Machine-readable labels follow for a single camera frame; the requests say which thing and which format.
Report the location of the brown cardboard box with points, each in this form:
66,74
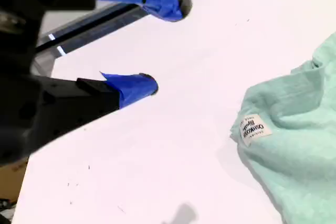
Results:
13,179

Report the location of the pale green T-shirt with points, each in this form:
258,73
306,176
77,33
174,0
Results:
294,155

